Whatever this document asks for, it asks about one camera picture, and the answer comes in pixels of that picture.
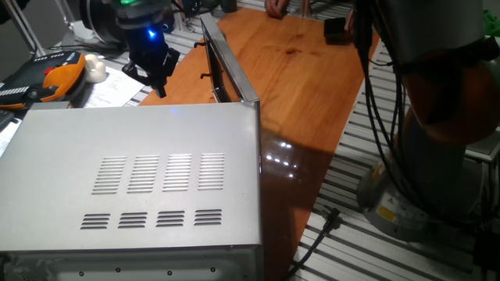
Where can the person hand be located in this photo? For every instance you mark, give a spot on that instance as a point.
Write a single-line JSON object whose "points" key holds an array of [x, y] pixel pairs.
{"points": [[349, 21]]}

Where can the printed white paper sheet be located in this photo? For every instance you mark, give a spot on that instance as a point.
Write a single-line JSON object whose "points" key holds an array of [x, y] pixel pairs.
{"points": [[113, 89]]}

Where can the grey metal plate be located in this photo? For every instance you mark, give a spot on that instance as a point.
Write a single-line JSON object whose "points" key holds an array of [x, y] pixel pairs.
{"points": [[484, 150]]}

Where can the aluminium post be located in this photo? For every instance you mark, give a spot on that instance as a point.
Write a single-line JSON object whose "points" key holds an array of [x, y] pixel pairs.
{"points": [[306, 8]]}

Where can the orange black teach pendant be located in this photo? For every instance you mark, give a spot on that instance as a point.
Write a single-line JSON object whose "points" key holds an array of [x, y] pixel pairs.
{"points": [[58, 78]]}

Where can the silver microwave oven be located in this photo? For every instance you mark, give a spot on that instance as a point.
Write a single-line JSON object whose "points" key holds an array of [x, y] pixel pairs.
{"points": [[117, 183]]}

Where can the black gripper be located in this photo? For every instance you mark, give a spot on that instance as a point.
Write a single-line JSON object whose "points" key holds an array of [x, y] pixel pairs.
{"points": [[150, 47]]}

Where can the large black round device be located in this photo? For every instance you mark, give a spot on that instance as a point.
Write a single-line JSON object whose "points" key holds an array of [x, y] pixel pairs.
{"points": [[97, 19]]}

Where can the glossy wooden board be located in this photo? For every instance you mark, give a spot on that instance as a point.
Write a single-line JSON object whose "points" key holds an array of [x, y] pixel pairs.
{"points": [[281, 78]]}

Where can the green cloth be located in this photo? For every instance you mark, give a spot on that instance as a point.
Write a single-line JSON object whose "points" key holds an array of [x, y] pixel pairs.
{"points": [[493, 23]]}

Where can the grey metal tripod leg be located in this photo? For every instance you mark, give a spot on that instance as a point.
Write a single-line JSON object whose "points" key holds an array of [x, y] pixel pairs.
{"points": [[23, 27], [66, 11]]}

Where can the white figurine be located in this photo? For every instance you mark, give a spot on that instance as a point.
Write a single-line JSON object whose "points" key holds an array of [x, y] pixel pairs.
{"points": [[95, 70]]}

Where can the dark round container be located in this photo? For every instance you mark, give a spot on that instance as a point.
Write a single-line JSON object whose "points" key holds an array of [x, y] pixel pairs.
{"points": [[211, 4]]}

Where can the right hand olive sleeve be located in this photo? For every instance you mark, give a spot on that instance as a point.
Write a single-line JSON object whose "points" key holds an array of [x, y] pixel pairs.
{"points": [[276, 8]]}

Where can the dark cylindrical container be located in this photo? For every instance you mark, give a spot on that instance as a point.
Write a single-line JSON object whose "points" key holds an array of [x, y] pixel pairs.
{"points": [[229, 4]]}

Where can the aluminium profile upright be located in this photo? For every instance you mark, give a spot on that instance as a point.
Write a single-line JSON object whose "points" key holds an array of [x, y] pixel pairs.
{"points": [[183, 23]]}

